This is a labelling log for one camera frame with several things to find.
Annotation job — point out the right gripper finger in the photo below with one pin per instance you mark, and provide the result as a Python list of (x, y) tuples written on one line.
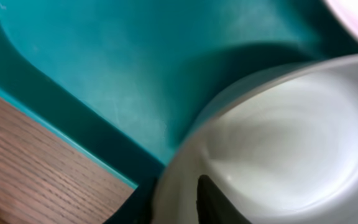
[(213, 207)]

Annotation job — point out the grey shallow bowl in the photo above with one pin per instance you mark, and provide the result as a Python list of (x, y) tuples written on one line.
[(281, 144)]

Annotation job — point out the teal plastic serving tray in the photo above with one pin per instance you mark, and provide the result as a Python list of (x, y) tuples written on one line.
[(124, 79)]

